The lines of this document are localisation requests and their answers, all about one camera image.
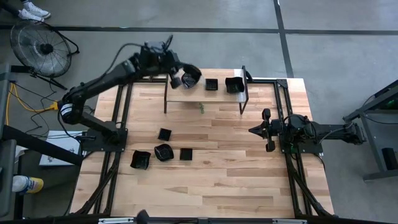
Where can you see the black metal table frame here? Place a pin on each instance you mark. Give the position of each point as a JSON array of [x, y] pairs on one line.
[[281, 102]]

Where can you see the black frame bracket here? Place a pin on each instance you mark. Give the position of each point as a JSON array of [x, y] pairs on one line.
[[248, 74]]

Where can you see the green potted plant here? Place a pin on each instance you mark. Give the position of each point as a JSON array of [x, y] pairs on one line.
[[202, 108]]

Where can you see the small black box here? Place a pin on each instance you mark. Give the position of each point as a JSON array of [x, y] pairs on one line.
[[389, 158]]

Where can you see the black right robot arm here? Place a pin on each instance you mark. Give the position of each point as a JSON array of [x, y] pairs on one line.
[[335, 132]]

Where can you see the white printed box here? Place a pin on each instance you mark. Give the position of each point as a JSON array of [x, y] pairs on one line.
[[53, 158]]

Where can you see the black diagonal support beam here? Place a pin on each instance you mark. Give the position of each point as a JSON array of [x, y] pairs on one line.
[[40, 146]]

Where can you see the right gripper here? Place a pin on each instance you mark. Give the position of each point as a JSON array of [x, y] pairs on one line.
[[273, 129]]

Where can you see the person's foot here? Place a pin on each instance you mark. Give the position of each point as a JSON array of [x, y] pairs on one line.
[[28, 16], [38, 10]]

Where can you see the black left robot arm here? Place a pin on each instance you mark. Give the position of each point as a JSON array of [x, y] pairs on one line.
[[102, 77]]

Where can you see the black floor fan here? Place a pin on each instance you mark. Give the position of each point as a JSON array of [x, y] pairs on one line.
[[46, 48]]

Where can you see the white bottle yellow cap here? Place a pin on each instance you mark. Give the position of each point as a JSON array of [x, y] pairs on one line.
[[27, 184]]

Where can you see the wooden shelf black legs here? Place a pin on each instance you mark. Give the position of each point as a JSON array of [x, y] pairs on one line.
[[199, 95]]

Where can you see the grey metal stand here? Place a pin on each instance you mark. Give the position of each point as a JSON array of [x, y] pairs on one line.
[[373, 137]]

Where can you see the small black square plate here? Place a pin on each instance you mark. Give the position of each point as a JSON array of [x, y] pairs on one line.
[[186, 154], [211, 84], [164, 134]]

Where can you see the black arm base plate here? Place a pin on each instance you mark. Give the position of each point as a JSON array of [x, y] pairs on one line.
[[93, 146], [315, 148]]

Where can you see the silver metal bracket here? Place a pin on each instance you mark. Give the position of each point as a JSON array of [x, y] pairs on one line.
[[289, 221], [115, 221]]

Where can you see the grey metal cabinet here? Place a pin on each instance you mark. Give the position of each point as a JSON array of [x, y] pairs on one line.
[[7, 177]]

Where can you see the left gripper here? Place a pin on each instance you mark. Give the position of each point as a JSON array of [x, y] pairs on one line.
[[166, 63]]

